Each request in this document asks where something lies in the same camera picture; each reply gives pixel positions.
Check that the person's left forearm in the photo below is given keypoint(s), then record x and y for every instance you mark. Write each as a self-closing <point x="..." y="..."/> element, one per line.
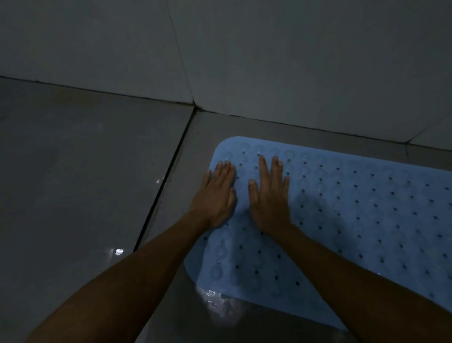
<point x="116" y="282"/>

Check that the person's left hand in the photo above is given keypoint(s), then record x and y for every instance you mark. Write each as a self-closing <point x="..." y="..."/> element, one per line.
<point x="215" y="201"/>

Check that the person's right hand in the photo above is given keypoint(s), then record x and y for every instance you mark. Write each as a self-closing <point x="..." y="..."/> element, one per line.
<point x="270" y="208"/>

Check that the person's right forearm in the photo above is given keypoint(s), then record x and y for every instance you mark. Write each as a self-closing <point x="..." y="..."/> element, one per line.
<point x="370" y="289"/>

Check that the blue bath mat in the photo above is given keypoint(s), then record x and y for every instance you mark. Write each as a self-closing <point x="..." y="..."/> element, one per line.
<point x="353" y="212"/>

